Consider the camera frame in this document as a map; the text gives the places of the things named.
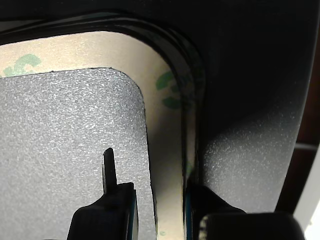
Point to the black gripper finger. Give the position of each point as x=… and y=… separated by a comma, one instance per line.
x=107, y=215
x=225, y=225

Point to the black foam frame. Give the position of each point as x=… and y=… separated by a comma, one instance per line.
x=100, y=50
x=160, y=26
x=190, y=112

